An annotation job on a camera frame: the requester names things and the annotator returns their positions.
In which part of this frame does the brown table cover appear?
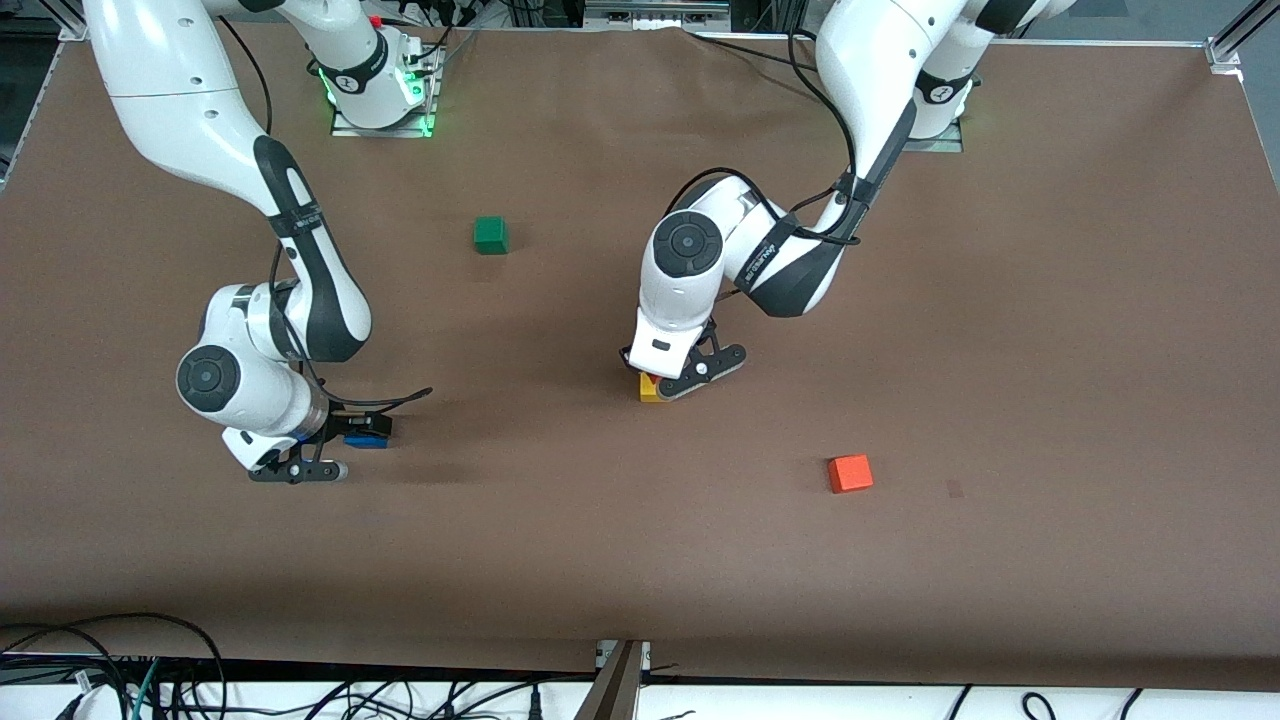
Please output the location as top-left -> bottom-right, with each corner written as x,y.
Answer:
0,18 -> 1280,693

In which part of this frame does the orange block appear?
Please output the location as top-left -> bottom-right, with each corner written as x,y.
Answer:
827,454 -> 874,495

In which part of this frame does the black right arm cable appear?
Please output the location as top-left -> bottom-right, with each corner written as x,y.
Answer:
215,15 -> 435,413

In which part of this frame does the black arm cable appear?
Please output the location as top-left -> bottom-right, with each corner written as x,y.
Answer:
663,25 -> 867,301
215,15 -> 435,413

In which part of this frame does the black looped cable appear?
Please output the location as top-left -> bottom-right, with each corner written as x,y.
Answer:
0,612 -> 227,720

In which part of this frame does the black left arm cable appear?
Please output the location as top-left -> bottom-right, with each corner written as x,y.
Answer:
663,25 -> 867,301

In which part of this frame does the teal cable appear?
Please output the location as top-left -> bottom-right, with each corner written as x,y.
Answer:
130,657 -> 162,720

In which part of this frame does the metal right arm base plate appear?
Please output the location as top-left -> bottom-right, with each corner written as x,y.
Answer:
330,40 -> 443,139

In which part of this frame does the black cable across table edge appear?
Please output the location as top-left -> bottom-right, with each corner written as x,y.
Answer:
685,28 -> 836,79

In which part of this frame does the grey aluminium post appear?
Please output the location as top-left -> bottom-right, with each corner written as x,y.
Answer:
575,640 -> 652,720

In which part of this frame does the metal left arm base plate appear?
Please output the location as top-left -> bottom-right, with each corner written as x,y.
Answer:
903,112 -> 966,154

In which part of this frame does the aluminium frame profile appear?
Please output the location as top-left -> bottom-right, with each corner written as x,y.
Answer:
1205,0 -> 1280,71
52,0 -> 101,43

